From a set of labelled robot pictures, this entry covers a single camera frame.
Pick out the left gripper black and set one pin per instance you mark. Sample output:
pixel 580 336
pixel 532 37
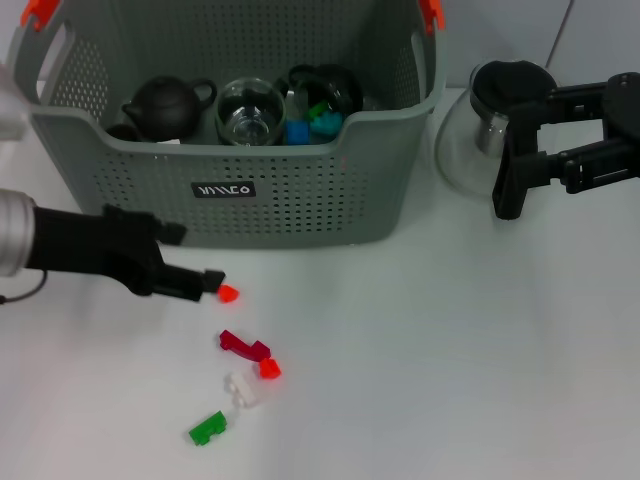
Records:
pixel 90 245

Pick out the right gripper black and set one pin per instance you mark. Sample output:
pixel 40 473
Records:
pixel 622 110

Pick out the small red slope block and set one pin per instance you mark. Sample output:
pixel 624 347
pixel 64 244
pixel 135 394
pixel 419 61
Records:
pixel 229 294
pixel 270 369

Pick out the dark red curved block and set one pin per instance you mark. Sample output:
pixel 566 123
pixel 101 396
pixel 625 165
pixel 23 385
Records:
pixel 245 347

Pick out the white two-stud plate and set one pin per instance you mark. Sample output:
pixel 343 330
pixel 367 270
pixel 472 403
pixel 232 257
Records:
pixel 169 142

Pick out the white two-stud brick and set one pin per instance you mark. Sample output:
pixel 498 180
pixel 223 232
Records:
pixel 242 390

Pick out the glass teacup with black sleeve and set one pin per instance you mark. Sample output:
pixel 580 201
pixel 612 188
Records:
pixel 250 120
pixel 345 85

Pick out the blue square plate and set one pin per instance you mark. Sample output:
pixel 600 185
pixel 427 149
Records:
pixel 298 132

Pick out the green two-stud brick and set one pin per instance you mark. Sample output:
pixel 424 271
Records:
pixel 207 429

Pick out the teal square plate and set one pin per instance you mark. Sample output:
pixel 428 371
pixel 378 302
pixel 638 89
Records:
pixel 327 124

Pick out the green slope block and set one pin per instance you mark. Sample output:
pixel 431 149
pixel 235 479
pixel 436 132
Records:
pixel 317 109

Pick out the grey perforated storage bin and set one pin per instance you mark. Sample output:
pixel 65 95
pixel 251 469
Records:
pixel 150 210

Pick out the dark clay teapot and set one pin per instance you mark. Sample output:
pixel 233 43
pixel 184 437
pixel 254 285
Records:
pixel 165 110

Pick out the left wrist camera housing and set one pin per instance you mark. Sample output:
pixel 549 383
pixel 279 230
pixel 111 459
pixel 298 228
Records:
pixel 10 110

